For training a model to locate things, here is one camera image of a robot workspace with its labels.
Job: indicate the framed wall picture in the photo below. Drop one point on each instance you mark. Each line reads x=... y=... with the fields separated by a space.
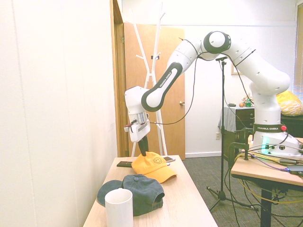
x=237 y=73

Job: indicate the white mug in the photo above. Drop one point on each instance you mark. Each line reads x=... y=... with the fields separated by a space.
x=118 y=208

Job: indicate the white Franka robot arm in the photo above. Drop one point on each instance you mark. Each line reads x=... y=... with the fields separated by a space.
x=260 y=71

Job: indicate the blue denim baseball cap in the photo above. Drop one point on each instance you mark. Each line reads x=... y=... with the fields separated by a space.
x=142 y=189

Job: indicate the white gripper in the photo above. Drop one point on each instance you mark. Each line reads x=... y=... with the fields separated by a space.
x=139 y=132

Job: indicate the small black door sign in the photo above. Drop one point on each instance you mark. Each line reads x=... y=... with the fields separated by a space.
x=155 y=56

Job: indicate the yellow bag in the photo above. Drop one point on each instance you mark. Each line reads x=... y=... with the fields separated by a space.
x=288 y=104

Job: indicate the brass door knob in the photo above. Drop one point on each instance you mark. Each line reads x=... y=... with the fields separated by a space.
x=181 y=103

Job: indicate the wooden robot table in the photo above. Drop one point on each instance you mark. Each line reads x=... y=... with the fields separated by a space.
x=255 y=172

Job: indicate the white wall outlet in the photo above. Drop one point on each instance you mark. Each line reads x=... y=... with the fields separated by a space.
x=218 y=136

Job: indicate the wooden door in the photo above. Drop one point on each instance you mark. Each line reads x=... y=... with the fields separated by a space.
x=175 y=134

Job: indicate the black tripod stand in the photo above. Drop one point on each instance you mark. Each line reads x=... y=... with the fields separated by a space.
x=222 y=118

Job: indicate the white coat rack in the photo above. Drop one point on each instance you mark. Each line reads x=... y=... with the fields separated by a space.
x=149 y=75

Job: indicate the grey hanging cloth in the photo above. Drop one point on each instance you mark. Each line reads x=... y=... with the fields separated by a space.
x=227 y=118

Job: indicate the black card wallet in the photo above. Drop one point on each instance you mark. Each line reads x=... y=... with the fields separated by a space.
x=124 y=164

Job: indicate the black stereo camera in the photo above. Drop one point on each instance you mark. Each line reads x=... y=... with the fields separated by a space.
x=221 y=58

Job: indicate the yellow smiley baseball cap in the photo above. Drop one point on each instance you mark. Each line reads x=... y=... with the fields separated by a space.
x=151 y=168

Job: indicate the white smartphone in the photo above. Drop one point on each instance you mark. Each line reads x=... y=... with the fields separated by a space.
x=169 y=159

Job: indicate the dark wooden cabinet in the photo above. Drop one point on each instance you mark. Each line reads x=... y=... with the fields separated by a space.
x=243 y=116

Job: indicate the black C clamp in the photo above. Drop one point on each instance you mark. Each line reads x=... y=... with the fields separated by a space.
x=233 y=146

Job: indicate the wooden door frame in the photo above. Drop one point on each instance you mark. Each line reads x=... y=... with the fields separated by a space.
x=118 y=94

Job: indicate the window blinds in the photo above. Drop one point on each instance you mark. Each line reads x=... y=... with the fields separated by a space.
x=299 y=59

